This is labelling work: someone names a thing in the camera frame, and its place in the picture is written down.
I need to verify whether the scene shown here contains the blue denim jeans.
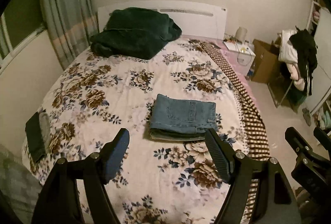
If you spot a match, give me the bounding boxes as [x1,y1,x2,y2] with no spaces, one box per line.
[149,94,218,134]

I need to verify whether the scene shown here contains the brown checkered blanket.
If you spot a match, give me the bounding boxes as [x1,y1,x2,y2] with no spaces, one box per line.
[199,42,271,219]

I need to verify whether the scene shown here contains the folded blue jeans stack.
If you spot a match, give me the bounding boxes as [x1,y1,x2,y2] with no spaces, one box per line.
[150,129,205,142]

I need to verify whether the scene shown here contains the black grey folded cloth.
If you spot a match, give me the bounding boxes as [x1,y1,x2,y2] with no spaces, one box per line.
[25,110,50,163]

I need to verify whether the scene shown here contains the white bedside table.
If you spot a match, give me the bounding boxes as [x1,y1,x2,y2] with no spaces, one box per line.
[223,40,256,76]

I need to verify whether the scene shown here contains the large brown cardboard box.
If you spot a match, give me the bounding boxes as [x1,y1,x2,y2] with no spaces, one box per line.
[251,39,279,84]

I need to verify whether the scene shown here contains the beige table lamp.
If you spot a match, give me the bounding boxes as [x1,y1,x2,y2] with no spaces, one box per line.
[235,26,247,43]

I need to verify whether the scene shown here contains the dark green folded blanket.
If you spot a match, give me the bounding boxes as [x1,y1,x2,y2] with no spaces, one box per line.
[90,7,182,60]

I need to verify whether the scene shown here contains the white bed headboard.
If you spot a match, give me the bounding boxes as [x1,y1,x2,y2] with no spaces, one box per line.
[98,0,227,40]

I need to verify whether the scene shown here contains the white wardrobe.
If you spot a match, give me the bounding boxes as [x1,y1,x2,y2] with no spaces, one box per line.
[302,0,330,127]

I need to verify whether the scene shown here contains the grey green curtain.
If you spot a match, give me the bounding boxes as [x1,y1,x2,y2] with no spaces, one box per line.
[40,0,98,69]

